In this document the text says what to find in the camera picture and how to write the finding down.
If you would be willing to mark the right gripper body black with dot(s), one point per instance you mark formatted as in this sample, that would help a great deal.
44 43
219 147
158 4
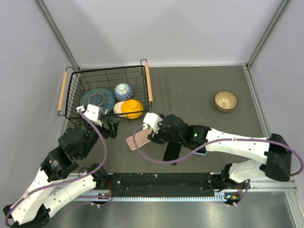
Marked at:
162 135

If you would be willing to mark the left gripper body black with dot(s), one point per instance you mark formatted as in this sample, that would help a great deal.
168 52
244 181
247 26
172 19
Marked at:
104 132

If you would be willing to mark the black smartphone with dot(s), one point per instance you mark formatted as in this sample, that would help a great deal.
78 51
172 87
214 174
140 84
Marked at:
172 151

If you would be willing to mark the pink phone case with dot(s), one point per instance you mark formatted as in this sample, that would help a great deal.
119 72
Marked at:
141 139

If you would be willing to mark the light blue phone case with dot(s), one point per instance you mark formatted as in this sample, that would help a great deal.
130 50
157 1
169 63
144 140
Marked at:
202 151

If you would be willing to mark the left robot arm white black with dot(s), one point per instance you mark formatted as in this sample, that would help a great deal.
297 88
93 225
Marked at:
39 203

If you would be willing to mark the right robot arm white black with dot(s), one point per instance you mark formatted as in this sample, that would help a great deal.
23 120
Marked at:
267 157

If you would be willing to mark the cream white bowl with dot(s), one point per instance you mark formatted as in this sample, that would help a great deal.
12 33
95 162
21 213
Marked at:
117 109

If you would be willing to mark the yellow bowl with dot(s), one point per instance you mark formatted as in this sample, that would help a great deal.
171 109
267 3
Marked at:
132 109

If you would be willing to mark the dark blue ceramic plate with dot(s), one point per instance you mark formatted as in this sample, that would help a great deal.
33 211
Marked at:
101 96

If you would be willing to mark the blue white patterned bowl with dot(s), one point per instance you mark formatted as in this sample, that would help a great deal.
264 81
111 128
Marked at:
123 92

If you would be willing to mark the gold brown bowl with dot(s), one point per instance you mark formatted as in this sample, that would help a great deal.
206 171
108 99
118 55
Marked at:
225 101

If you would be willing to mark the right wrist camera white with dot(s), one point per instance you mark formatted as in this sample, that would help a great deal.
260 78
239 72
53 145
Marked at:
151 120

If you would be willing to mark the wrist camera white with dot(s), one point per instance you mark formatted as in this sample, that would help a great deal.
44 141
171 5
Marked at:
91 112
151 120

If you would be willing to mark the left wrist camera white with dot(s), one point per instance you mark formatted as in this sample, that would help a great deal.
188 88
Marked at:
91 112

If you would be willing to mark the black wire basket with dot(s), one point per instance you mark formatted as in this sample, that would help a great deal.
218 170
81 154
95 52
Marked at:
105 87

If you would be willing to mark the right wooden basket handle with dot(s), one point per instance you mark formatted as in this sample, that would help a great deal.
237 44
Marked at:
149 85

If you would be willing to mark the wooden basket handle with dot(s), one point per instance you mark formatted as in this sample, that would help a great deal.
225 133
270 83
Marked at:
62 91
149 85

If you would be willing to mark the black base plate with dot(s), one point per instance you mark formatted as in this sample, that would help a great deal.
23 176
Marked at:
167 184

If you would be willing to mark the left wooden basket handle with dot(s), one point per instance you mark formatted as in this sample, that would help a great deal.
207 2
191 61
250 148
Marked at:
62 91

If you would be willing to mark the white slotted cable duct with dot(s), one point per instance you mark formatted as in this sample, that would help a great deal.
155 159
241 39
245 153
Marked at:
96 196

